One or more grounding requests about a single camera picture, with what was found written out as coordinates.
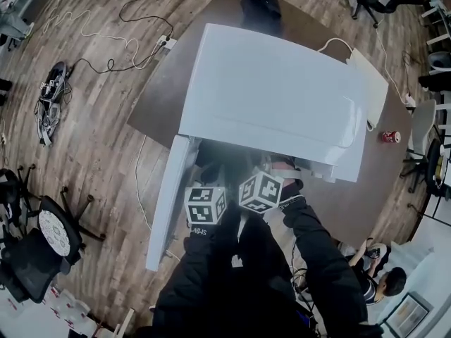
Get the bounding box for black bag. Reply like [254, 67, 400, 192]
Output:
[240, 0, 283, 37]

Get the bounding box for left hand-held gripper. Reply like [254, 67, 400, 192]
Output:
[183, 166, 228, 227]

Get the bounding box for black picture frame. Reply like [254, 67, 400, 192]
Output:
[383, 292, 433, 338]

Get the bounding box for white power strip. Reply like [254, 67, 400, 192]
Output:
[156, 35, 178, 51]

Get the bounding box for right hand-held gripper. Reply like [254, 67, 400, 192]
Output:
[238, 152, 306, 215]

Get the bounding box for white microwave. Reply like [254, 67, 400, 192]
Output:
[145, 22, 369, 273]

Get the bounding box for pile of gear and cables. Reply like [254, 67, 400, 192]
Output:
[34, 60, 74, 148]

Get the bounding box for black floor cable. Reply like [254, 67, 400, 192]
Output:
[73, 0, 176, 74]

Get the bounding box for person's right forearm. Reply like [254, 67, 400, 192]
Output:
[280, 184, 366, 316]

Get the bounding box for person's black-clothed body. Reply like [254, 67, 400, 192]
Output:
[150, 202, 385, 338]

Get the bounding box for white flat box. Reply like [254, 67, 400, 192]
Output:
[316, 37, 390, 132]

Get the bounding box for person's left forearm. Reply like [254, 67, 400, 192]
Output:
[174, 223, 228, 299]

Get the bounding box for black chair holding papers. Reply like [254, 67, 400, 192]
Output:
[400, 138, 451, 201]

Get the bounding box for white chair with black legs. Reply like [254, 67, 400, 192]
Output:
[404, 98, 438, 162]

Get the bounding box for thin white cable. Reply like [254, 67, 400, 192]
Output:
[134, 134, 183, 261]

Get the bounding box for round patterned seat cushion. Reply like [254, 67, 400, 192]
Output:
[37, 208, 70, 259]

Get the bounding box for white floor cable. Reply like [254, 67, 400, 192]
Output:
[44, 10, 163, 70]

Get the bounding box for long white cable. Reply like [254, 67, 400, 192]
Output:
[372, 25, 417, 106]

